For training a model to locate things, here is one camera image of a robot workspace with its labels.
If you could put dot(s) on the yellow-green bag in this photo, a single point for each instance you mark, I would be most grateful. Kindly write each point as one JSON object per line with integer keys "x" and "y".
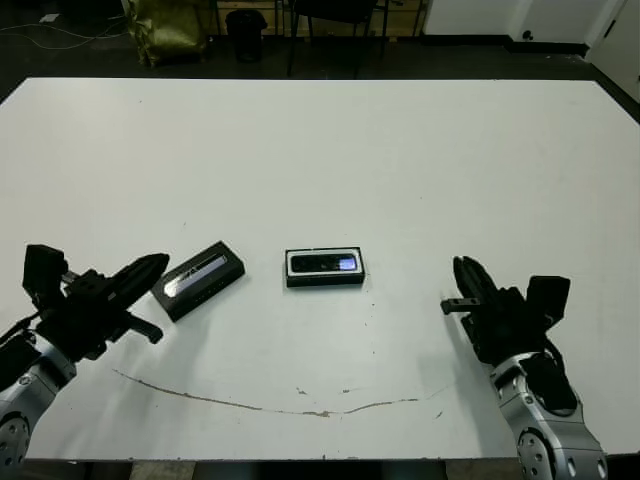
{"x": 165, "y": 35}

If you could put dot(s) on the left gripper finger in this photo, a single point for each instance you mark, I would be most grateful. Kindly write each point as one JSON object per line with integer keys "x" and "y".
{"x": 147, "y": 290}
{"x": 145, "y": 270}

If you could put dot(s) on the black box white inside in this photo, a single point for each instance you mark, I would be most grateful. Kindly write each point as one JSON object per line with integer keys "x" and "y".
{"x": 325, "y": 282}

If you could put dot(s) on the black office chair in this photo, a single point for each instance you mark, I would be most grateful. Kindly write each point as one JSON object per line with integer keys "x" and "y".
{"x": 330, "y": 7}

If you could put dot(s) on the white paper sheet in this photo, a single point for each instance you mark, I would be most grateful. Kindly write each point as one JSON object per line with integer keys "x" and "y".
{"x": 50, "y": 18}

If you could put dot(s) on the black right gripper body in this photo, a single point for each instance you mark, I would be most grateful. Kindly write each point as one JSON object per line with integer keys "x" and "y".
{"x": 500, "y": 325}

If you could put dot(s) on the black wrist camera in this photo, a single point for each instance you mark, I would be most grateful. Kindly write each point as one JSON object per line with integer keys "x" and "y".
{"x": 550, "y": 295}
{"x": 42, "y": 270}

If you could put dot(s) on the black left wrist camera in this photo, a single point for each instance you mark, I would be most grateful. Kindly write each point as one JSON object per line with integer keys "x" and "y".
{"x": 42, "y": 270}

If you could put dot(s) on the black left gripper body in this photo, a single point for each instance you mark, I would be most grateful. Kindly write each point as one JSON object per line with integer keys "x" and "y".
{"x": 85, "y": 315}

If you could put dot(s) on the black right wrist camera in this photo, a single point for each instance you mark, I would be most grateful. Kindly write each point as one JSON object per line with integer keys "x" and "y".
{"x": 550, "y": 295}

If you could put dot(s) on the black slim camera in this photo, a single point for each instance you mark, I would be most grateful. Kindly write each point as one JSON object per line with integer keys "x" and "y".
{"x": 315, "y": 263}

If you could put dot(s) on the black box lid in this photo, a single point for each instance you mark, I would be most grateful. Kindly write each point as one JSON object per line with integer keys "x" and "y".
{"x": 200, "y": 290}

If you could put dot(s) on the black trash bin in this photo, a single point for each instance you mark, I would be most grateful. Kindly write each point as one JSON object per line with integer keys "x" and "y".
{"x": 246, "y": 37}

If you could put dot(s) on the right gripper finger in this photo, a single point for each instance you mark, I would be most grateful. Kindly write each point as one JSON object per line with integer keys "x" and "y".
{"x": 463, "y": 280}
{"x": 482, "y": 282}

